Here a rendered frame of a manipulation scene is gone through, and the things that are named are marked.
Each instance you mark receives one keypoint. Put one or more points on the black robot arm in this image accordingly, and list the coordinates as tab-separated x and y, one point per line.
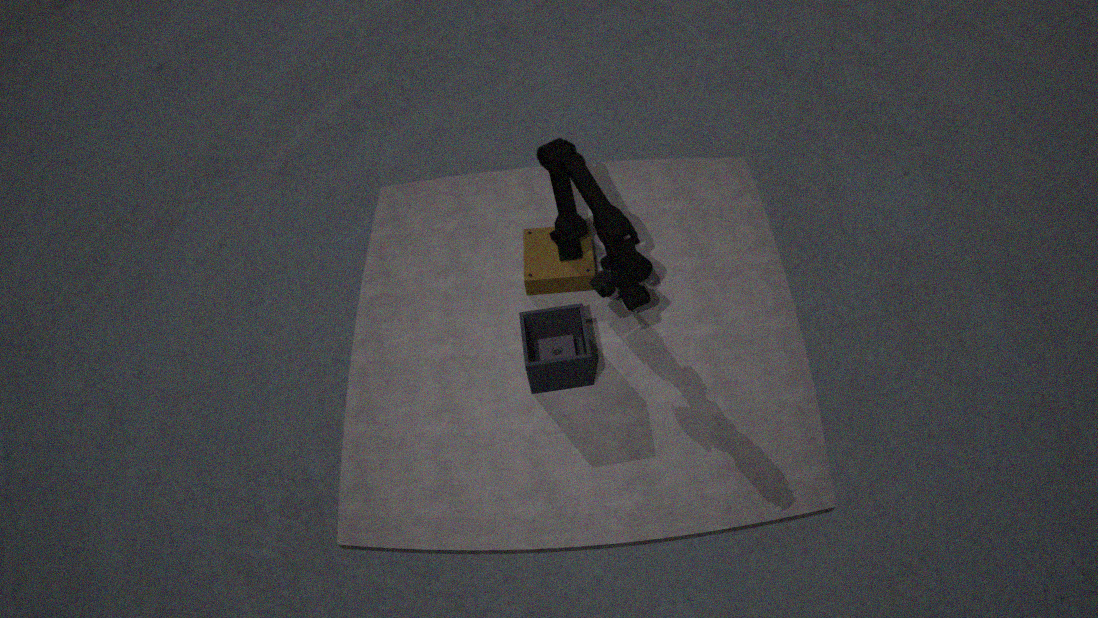
561	159

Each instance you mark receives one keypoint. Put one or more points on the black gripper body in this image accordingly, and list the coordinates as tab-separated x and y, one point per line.
634	294

